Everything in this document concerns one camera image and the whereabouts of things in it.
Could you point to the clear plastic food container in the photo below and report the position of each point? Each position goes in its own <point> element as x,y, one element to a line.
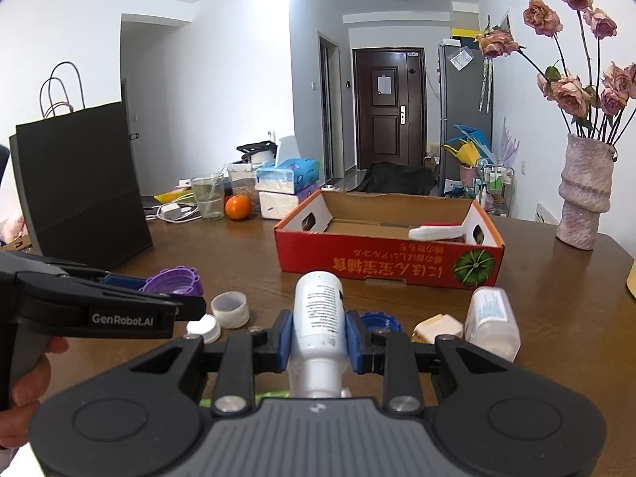
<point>243,181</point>

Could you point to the yellow box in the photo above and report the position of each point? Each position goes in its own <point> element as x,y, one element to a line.
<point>464,37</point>

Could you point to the yellow thermos jug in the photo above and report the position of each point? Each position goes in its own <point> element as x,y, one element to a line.
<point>632,285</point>

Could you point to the white tissue pack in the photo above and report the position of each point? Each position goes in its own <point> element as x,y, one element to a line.
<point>283,203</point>

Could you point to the black folding rack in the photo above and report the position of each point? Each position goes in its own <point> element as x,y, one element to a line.
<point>256,151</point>

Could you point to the blue and yellow plastic items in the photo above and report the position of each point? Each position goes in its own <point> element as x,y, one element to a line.
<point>467,144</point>

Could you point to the glass cup with straw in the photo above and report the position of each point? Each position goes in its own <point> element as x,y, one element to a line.
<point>207,198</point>

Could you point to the translucent white bottle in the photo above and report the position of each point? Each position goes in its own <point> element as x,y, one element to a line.
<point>492,320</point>

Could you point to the small white cap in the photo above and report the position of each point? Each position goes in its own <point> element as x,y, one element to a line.
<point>203,329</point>

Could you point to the blue bottle cap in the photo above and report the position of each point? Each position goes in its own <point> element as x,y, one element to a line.
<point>380,320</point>

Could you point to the white leaning board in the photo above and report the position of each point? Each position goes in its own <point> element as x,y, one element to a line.
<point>545,213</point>

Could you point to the red and white lint brush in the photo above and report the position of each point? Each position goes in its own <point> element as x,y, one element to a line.
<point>437,232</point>

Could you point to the purple bottle cap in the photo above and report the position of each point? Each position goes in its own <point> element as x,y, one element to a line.
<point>174,282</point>

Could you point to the red cardboard box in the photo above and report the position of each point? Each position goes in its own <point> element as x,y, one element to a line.
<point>377,263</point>

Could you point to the orange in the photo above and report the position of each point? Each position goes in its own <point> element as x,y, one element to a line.
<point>237,207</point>

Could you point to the hanging folded umbrellas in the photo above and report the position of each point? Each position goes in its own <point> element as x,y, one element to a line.
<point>486,84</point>

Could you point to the white spray bottle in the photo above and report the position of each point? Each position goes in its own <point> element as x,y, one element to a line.
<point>318,318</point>

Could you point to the yellow flat object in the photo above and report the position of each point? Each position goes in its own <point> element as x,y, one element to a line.
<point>171,195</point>

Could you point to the pink bucket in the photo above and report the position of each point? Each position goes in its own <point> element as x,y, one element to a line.
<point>468,175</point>

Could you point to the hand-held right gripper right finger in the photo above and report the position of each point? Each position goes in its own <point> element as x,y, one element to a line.
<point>354,340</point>

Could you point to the dark brown door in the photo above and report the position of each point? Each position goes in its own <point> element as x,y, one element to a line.
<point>390,119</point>

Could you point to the dried pink roses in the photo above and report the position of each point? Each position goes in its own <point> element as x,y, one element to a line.
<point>571,89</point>

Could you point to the textured pink vase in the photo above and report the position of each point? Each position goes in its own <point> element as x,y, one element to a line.
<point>586,194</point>

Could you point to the bagged paper note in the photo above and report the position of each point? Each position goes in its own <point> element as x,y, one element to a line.
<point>460,59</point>

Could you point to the black paper bag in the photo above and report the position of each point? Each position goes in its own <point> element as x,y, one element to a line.
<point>84,184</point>

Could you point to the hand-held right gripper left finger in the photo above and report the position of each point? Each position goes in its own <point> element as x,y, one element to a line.
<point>283,340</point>

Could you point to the black chair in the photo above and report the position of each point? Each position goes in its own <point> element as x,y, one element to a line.
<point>397,179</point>

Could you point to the blue tissue pack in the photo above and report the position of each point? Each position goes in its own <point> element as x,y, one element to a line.
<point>288,174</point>

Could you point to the purple feather decoration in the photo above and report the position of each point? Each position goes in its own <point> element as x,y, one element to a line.
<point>508,141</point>

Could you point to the grey refrigerator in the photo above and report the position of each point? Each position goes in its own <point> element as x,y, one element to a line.
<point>459,124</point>

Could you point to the beige power adapter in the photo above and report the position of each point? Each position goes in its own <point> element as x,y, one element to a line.
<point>437,328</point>

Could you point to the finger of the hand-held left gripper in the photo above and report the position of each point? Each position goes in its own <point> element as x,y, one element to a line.
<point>121,282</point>
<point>124,298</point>

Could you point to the person's left hand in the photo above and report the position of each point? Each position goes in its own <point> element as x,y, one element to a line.
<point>30,392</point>

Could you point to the metal trolley with bottles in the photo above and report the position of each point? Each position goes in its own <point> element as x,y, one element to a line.
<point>494,186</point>

